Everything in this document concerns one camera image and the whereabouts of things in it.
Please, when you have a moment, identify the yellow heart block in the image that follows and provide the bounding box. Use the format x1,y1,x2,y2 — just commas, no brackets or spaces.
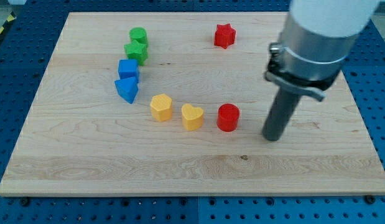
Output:
181,104,204,131

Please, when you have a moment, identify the light wooden board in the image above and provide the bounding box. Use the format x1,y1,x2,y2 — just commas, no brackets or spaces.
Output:
0,12,385,197

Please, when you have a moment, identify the yellow hexagon block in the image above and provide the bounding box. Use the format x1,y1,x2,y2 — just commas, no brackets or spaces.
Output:
150,93,173,122

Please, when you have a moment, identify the red cylinder block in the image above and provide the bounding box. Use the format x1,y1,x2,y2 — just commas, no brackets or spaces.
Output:
217,103,240,132

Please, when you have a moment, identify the red star block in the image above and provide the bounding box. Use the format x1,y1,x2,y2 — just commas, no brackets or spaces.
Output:
214,24,236,49

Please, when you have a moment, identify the green cylinder block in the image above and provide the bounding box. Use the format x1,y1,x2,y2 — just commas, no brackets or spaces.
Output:
129,27,149,46

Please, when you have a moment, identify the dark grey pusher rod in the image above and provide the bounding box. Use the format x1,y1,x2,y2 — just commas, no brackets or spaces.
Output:
262,88,301,141

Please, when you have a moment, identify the green star block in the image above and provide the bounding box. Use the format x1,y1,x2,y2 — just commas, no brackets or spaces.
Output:
124,40,148,66

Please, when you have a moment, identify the blue cube block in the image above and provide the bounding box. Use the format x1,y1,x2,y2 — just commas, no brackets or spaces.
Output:
118,59,139,82

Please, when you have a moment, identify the blue triangle block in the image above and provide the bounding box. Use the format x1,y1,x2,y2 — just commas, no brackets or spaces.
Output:
114,77,139,104

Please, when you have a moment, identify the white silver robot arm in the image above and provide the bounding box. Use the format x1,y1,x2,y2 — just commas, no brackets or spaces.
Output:
264,0,380,101

